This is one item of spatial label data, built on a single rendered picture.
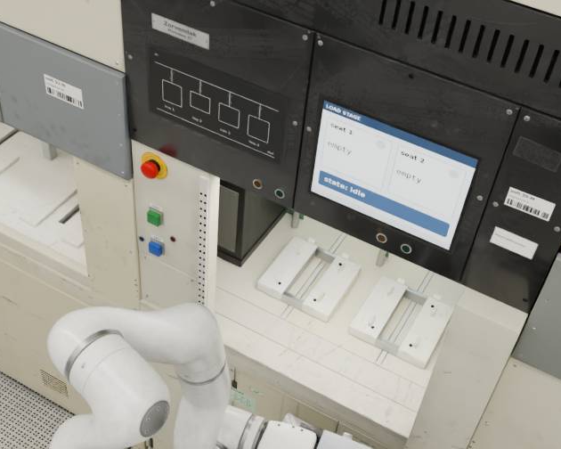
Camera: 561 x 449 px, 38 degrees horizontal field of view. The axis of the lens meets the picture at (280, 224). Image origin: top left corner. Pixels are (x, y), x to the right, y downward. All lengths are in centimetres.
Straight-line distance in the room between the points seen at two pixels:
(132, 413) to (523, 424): 88
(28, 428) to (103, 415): 179
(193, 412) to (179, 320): 28
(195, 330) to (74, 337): 18
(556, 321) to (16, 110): 124
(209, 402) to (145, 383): 30
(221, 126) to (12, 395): 173
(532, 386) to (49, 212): 141
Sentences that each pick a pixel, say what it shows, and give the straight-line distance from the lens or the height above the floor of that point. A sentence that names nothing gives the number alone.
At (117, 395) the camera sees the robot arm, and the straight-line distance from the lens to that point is 117.
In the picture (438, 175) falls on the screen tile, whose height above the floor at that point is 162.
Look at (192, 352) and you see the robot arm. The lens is 128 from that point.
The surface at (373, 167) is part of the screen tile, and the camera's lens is 143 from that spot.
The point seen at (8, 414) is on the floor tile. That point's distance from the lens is 302.
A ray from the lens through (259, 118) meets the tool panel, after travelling 150.
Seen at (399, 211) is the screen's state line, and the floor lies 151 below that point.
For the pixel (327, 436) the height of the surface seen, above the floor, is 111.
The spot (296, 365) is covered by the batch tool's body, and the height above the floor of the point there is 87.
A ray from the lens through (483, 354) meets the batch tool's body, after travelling 156.
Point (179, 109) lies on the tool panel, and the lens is 161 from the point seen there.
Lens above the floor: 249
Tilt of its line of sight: 44 degrees down
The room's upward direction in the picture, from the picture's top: 6 degrees clockwise
